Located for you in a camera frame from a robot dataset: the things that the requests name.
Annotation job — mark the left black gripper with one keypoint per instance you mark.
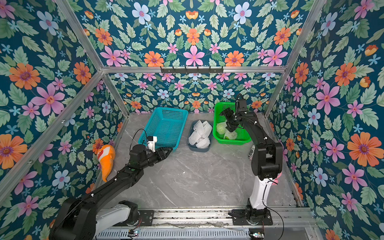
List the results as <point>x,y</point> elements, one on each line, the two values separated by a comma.
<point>162,156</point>

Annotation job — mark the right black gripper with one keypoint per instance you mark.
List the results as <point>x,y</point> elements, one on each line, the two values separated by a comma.
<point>233,117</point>

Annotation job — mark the white foam net back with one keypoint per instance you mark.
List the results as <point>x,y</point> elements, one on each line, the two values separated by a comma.
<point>221,128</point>

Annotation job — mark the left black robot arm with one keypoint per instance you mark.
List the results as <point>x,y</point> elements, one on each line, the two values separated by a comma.
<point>83,218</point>

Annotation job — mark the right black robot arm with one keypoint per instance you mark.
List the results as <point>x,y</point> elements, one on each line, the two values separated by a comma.
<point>266,165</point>

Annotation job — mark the grey foam net tray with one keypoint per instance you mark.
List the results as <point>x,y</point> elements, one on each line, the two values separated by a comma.
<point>199,148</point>

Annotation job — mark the white foam net remaining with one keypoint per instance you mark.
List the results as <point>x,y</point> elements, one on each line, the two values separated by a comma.
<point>200,133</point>

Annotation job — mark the green plastic basket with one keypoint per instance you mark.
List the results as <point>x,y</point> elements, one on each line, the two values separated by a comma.
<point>243,136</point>

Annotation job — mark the teal plastic basket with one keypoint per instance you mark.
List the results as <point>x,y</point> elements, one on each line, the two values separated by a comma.
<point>167,124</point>

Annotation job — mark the patterned black white can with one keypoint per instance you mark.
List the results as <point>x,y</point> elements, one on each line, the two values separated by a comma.
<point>251,153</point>

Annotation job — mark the orange clownfish plush toy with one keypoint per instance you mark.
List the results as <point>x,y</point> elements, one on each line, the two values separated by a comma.
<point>106,155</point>

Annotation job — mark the pink alarm clock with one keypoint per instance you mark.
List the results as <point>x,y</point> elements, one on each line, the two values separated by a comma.
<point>276,180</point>

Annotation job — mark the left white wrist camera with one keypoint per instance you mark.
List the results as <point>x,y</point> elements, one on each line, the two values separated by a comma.
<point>151,143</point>

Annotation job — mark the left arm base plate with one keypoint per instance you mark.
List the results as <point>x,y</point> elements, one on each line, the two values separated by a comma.
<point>144,218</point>

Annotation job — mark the black hook rail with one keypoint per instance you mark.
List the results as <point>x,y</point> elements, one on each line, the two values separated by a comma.
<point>189,70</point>

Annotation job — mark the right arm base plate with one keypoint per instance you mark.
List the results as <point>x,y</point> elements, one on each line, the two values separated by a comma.
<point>251,217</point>

